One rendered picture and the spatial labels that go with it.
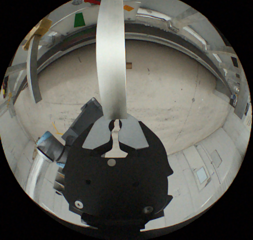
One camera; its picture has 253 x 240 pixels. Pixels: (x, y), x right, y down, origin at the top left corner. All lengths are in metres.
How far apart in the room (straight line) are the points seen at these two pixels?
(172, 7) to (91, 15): 0.40
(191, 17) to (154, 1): 0.26
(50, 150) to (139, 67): 1.14
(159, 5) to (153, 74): 0.83
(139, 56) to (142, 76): 0.26
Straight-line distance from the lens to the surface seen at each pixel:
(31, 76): 0.28
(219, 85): 2.75
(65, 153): 0.58
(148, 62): 1.01
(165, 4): 0.55
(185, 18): 0.32
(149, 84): 1.02
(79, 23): 0.32
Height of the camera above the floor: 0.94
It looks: 59 degrees down
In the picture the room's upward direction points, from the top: 174 degrees clockwise
